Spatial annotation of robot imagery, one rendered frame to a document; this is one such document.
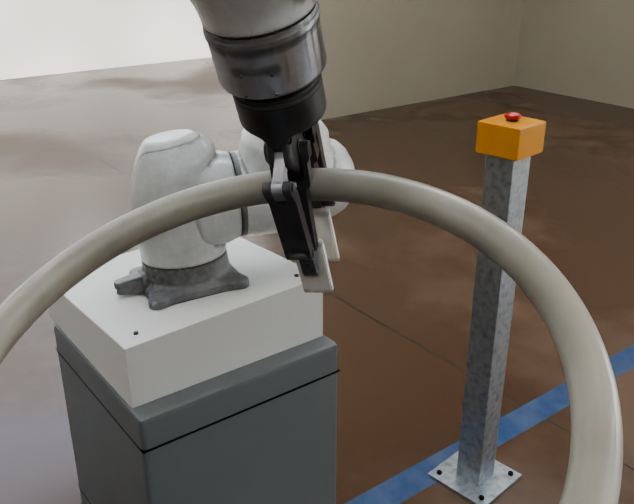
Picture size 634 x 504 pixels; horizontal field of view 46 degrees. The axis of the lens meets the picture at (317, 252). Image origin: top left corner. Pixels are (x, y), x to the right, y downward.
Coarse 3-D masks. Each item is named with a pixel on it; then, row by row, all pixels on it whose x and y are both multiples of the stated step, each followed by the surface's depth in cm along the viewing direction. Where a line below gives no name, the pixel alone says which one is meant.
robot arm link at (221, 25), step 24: (192, 0) 53; (216, 0) 51; (240, 0) 51; (264, 0) 51; (288, 0) 52; (312, 0) 54; (216, 24) 53; (240, 24) 52; (264, 24) 53; (288, 24) 53
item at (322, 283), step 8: (320, 240) 70; (320, 248) 70; (320, 256) 71; (320, 264) 72; (328, 264) 73; (320, 272) 73; (328, 272) 73; (304, 280) 74; (312, 280) 74; (320, 280) 73; (328, 280) 73; (304, 288) 75; (312, 288) 74; (320, 288) 74; (328, 288) 74
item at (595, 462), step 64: (192, 192) 68; (256, 192) 67; (320, 192) 66; (384, 192) 64; (448, 192) 62; (64, 256) 64; (512, 256) 56; (0, 320) 60; (576, 320) 50; (576, 384) 47; (576, 448) 44
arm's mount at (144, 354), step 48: (240, 240) 155; (96, 288) 137; (288, 288) 131; (96, 336) 125; (144, 336) 118; (192, 336) 122; (240, 336) 128; (288, 336) 135; (144, 384) 119; (192, 384) 125
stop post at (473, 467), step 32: (480, 128) 180; (512, 128) 174; (544, 128) 180; (512, 160) 176; (512, 192) 182; (512, 224) 186; (480, 256) 193; (480, 288) 196; (512, 288) 196; (480, 320) 199; (480, 352) 202; (480, 384) 205; (480, 416) 209; (480, 448) 212; (448, 480) 220; (480, 480) 217; (512, 480) 220
